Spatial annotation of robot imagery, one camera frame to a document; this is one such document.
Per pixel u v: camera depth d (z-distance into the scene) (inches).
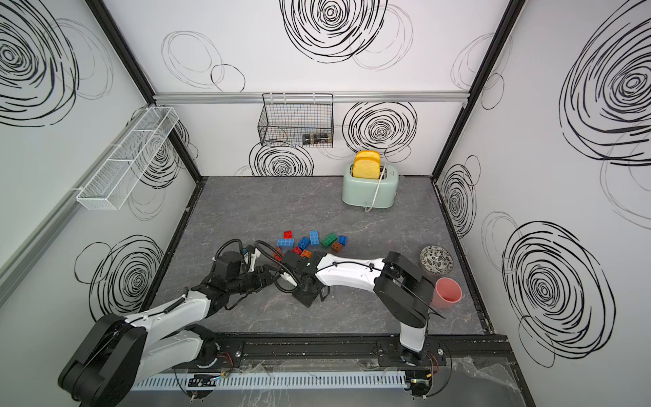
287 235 39.2
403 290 18.0
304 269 24.7
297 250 37.0
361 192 39.2
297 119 48.7
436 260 35.9
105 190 27.9
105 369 15.8
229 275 26.4
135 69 32.6
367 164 37.9
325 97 35.0
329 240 38.0
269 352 29.7
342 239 38.1
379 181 37.9
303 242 37.9
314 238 38.3
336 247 37.8
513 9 28.0
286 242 38.0
